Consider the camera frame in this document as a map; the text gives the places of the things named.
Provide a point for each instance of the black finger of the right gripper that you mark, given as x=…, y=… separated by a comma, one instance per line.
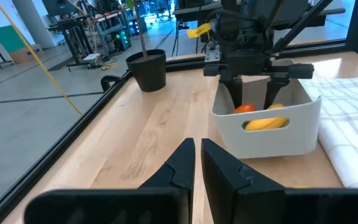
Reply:
x=235, y=91
x=273, y=90

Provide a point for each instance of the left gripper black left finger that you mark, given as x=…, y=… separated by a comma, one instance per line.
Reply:
x=166, y=193

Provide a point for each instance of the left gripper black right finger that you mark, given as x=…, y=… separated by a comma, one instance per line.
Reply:
x=235, y=193

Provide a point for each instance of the orange carrot with green top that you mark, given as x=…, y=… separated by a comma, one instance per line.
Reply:
x=244, y=109

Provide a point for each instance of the yellow banana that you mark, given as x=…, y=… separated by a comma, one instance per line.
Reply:
x=264, y=124

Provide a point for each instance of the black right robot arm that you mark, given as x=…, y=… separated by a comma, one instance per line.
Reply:
x=291, y=9

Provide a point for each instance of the yellow tag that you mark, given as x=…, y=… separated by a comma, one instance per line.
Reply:
x=199, y=30

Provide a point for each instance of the white plastic bin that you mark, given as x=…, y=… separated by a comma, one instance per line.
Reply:
x=272, y=143

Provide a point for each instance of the white checked dish towel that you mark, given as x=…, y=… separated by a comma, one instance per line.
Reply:
x=350, y=130

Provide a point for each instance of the green plant in black pot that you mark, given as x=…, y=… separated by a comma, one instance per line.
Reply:
x=148, y=71

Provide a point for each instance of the computer tower with green lights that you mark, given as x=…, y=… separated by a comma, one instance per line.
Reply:
x=123, y=40

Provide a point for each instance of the black curved clamp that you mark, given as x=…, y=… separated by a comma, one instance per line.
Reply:
x=107, y=81

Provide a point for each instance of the black workstation desk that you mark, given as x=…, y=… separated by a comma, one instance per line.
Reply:
x=73, y=28

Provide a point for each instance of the brown cardboard box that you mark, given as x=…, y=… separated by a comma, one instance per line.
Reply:
x=26, y=54

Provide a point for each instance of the silver corner bracket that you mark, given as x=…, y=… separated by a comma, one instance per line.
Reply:
x=212, y=53

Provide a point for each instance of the black aluminium table frame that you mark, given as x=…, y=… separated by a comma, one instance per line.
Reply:
x=57, y=146

